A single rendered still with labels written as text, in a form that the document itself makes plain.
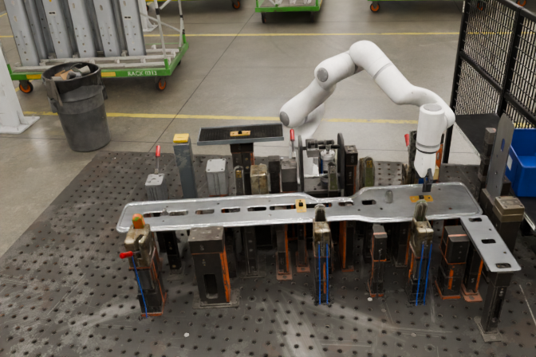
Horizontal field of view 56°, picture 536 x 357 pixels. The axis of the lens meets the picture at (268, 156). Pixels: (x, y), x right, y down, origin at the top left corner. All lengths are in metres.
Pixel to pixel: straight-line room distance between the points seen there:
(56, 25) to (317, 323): 5.22
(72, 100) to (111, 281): 2.59
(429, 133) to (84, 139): 3.50
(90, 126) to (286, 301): 3.11
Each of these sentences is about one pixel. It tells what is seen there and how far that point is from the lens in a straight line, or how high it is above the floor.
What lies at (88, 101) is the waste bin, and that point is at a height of 0.48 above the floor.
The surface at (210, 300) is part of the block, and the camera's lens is 1.99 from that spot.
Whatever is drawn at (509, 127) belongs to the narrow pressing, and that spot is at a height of 1.31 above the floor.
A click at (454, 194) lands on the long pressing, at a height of 1.00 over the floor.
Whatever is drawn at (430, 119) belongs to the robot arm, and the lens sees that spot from 1.81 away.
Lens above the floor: 2.15
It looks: 30 degrees down
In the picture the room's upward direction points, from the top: 4 degrees counter-clockwise
